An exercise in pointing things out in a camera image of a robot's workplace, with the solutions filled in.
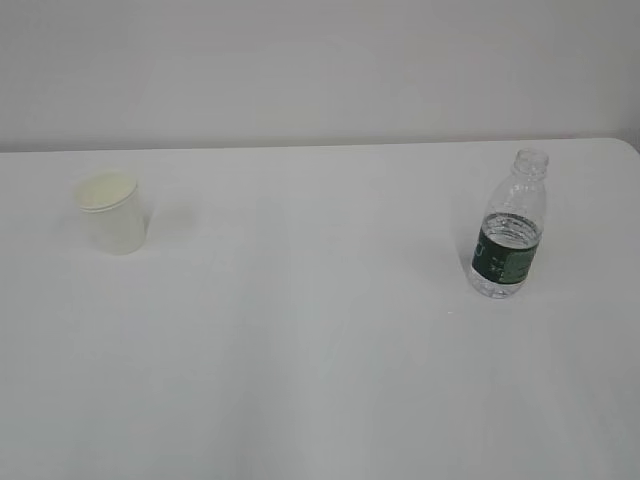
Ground clear plastic water bottle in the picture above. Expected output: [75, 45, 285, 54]
[467, 149, 549, 299]

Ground white paper cup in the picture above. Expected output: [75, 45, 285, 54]
[74, 171, 146, 255]

